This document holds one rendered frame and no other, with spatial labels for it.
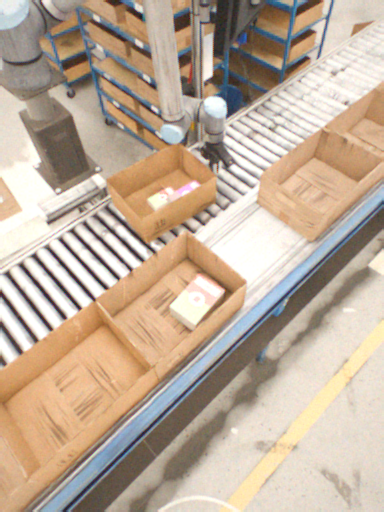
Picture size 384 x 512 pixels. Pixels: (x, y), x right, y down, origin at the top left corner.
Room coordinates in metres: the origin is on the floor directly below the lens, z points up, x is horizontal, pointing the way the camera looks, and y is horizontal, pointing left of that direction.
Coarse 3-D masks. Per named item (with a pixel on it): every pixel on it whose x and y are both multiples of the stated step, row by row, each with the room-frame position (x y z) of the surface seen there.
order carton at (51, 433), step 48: (48, 336) 0.45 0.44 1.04; (96, 336) 0.51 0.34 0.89; (0, 384) 0.34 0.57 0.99; (48, 384) 0.36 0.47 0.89; (96, 384) 0.35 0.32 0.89; (144, 384) 0.31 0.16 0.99; (0, 432) 0.20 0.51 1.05; (48, 432) 0.22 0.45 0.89; (96, 432) 0.20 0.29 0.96; (48, 480) 0.09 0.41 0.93
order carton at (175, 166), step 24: (144, 168) 1.33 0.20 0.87; (168, 168) 1.40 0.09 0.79; (192, 168) 1.35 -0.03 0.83; (120, 192) 1.25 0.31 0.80; (144, 192) 1.28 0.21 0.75; (192, 192) 1.12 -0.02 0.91; (144, 216) 1.13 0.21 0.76; (168, 216) 1.05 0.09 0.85; (192, 216) 1.12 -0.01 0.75; (144, 240) 0.99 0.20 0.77
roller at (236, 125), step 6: (234, 120) 1.79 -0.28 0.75; (234, 126) 1.76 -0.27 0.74; (240, 126) 1.74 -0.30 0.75; (240, 132) 1.72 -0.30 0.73; (246, 132) 1.69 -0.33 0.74; (252, 132) 1.68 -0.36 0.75; (252, 138) 1.65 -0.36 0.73; (258, 138) 1.64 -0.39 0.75; (264, 138) 1.63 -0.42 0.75; (258, 144) 1.62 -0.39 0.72; (264, 144) 1.59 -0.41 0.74; (270, 144) 1.58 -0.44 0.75; (270, 150) 1.56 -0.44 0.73; (276, 150) 1.54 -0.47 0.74; (282, 150) 1.53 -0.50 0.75
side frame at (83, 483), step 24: (360, 216) 0.94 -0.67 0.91; (336, 240) 0.83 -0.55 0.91; (312, 264) 0.73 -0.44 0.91; (288, 288) 0.64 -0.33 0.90; (264, 312) 0.56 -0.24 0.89; (240, 336) 0.48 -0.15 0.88; (216, 360) 0.43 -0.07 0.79; (192, 384) 0.36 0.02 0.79; (168, 408) 0.29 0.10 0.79; (144, 432) 0.22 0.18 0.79; (120, 456) 0.16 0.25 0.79; (72, 480) 0.09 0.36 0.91; (96, 480) 0.10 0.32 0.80; (48, 504) 0.04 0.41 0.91; (72, 504) 0.04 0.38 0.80
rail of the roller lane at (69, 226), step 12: (372, 24) 2.72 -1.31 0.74; (360, 36) 2.58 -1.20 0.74; (336, 48) 2.46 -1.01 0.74; (324, 60) 2.33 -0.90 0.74; (300, 72) 2.22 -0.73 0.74; (288, 84) 2.11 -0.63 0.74; (264, 96) 2.00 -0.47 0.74; (252, 108) 1.90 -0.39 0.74; (228, 120) 1.81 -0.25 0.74; (192, 144) 1.63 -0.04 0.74; (96, 204) 1.23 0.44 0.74; (108, 204) 1.23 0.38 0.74; (84, 216) 1.16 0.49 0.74; (96, 216) 1.19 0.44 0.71; (60, 228) 1.10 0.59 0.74; (72, 228) 1.10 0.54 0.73; (48, 240) 1.03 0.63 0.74; (60, 240) 1.06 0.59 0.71; (24, 252) 0.98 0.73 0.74; (36, 252) 0.98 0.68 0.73; (12, 264) 0.92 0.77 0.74
